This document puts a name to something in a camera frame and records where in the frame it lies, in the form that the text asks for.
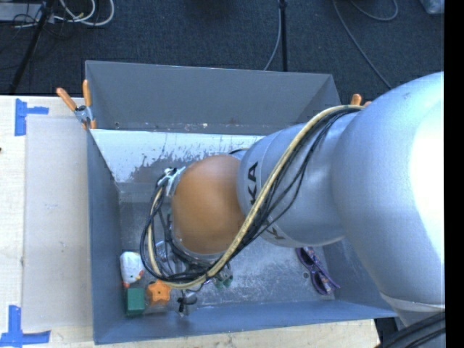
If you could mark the white toy chicken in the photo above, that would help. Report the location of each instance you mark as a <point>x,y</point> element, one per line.
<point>129,267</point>

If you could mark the pale flat board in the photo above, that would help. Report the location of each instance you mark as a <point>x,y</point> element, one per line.
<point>54,212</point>

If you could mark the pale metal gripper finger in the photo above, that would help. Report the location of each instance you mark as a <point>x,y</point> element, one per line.
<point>189,298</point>

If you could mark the purple sunglasses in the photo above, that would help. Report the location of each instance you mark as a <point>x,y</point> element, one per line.
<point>319,272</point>

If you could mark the grey metal bin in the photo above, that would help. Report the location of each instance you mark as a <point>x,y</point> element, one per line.
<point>203,96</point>

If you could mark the orange star-shaped toy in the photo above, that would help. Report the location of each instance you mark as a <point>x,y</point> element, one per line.
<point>158,293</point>

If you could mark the dark green block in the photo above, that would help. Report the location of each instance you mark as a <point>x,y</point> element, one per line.
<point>135,300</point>

